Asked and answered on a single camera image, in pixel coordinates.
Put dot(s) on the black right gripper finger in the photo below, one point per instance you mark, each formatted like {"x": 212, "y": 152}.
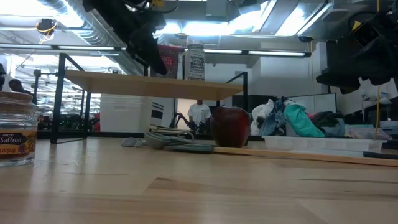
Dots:
{"x": 376, "y": 73}
{"x": 339, "y": 82}

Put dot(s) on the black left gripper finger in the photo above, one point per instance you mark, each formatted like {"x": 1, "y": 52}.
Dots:
{"x": 147, "y": 49}

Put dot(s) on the white-lid bagel seasoning jar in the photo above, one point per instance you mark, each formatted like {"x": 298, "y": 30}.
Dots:
{"x": 195, "y": 63}

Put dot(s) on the small cork-lid saffron jar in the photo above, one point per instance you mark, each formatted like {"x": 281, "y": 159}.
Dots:
{"x": 15, "y": 124}

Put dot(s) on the black background robot arm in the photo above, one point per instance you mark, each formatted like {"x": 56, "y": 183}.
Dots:
{"x": 180, "y": 119}

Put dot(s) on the wooden shelf black metal legs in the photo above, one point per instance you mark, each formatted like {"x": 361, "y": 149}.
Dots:
{"x": 140, "y": 85}

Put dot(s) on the white partition panel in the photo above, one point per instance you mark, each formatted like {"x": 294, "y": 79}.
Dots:
{"x": 314, "y": 101}

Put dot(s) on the dark maroon cloth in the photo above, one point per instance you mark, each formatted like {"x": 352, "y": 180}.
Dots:
{"x": 323, "y": 116}

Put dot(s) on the light blue denim cloth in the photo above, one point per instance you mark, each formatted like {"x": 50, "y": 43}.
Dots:
{"x": 337, "y": 130}

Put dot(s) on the teal cloth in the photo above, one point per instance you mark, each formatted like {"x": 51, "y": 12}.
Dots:
{"x": 300, "y": 121}

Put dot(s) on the clear ice cube tray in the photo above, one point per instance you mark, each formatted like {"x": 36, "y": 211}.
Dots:
{"x": 323, "y": 144}

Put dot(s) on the white storage box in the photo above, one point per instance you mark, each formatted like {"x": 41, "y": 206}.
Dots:
{"x": 124, "y": 115}

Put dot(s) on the blue plaid cloth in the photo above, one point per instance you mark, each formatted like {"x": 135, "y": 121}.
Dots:
{"x": 273, "y": 124}

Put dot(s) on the long LED light bar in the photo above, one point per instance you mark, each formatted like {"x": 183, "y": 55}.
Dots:
{"x": 264, "y": 53}

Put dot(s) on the person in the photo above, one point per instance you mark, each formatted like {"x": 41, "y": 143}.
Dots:
{"x": 18, "y": 86}
{"x": 199, "y": 113}

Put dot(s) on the white cloth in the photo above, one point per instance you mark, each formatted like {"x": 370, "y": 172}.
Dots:
{"x": 262, "y": 113}

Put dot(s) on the larger grey measuring cup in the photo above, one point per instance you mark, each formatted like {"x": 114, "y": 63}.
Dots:
{"x": 157, "y": 142}

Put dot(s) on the tiny grey measuring spoon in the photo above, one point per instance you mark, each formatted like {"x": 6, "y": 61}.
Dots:
{"x": 142, "y": 143}

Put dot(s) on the large grey measuring spoon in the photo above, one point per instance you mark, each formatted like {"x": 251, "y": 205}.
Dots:
{"x": 129, "y": 142}

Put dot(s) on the black monitor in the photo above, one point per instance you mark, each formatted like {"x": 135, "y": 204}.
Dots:
{"x": 239, "y": 101}

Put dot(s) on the dark red apple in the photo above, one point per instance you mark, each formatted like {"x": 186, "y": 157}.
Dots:
{"x": 230, "y": 127}

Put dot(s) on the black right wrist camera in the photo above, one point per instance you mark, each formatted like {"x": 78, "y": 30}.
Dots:
{"x": 367, "y": 34}

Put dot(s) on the silver ventilation duct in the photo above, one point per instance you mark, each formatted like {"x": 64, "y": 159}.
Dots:
{"x": 93, "y": 34}

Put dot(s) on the black dome camera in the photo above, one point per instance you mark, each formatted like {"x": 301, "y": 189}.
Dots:
{"x": 305, "y": 39}

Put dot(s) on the black hanging camera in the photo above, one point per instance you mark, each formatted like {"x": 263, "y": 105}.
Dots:
{"x": 46, "y": 25}

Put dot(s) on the black aluminium table frame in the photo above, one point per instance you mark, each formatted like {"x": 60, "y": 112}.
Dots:
{"x": 102, "y": 134}

